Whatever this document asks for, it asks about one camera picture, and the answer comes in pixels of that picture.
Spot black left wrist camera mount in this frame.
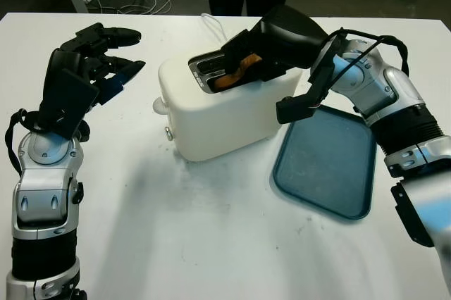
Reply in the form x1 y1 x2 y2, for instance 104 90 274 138
37 67 101 139

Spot brown toast slice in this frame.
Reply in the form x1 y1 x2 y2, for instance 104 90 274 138
213 54 264 92

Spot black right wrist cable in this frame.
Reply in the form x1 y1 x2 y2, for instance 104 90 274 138
329 27 410 76

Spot white toaster power cord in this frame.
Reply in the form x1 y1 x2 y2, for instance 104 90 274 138
200 13 228 42

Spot dark teal plastic tray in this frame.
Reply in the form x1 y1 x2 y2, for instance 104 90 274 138
269 102 378 223

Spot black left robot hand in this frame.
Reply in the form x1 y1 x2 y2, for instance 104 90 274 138
40 22 147 111

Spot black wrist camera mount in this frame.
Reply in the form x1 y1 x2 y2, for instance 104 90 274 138
37 67 101 139
276 34 341 125

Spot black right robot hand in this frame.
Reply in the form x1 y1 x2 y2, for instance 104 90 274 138
220 4 331 85

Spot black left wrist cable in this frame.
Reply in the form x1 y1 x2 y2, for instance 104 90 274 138
5 109 91 174

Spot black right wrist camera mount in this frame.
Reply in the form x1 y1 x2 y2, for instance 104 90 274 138
276 34 341 125

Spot cream white toaster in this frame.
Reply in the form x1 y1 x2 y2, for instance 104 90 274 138
152 46 304 163

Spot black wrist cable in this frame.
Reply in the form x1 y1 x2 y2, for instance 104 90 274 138
5 109 91 174
329 27 410 76

